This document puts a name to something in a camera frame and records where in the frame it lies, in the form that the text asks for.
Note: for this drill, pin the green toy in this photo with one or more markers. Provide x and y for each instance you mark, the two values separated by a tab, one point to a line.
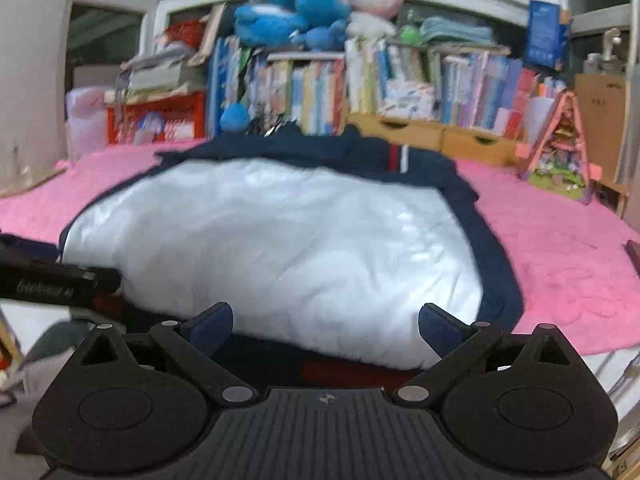
411	34

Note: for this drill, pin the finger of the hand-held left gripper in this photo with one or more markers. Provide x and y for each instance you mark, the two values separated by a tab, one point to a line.
107	280

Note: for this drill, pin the teal folded cloth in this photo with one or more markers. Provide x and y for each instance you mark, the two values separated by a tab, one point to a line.
457	31

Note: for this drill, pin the row of colourful books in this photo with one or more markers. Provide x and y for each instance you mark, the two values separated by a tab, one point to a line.
320	90

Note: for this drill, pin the small round blue plush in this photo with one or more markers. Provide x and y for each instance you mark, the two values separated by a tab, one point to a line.
235	119

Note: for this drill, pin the white and navy jacket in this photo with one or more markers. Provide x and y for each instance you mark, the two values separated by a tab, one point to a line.
280	250

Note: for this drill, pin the pink toy house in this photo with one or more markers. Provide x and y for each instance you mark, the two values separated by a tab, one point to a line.
560	160

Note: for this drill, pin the red plastic crate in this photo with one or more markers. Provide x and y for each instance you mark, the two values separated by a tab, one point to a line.
160	120

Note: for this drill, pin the pink bunny print blanket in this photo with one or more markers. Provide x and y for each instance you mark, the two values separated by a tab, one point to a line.
560	260

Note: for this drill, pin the blue carton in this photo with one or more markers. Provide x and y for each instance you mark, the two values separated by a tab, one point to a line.
547	35

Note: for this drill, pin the pump bottle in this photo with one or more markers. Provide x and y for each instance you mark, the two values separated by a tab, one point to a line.
605	55

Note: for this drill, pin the stack of papers and booklets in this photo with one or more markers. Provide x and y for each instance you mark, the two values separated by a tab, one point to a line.
160	72

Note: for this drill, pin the cardboard box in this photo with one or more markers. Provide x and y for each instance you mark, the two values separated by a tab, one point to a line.
602	125

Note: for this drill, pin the person's grey clothing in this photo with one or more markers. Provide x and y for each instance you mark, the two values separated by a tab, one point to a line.
30	385

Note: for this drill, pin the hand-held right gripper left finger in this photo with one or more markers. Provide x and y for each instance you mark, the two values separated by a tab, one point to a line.
212	327

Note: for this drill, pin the white label printer box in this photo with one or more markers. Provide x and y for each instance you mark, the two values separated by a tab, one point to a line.
407	100

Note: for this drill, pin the white paper bag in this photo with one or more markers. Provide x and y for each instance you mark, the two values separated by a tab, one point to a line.
85	120

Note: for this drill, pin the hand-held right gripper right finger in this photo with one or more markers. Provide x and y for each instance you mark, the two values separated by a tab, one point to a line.
437	327

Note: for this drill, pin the wooden drawer organizer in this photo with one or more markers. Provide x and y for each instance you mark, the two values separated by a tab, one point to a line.
430	135

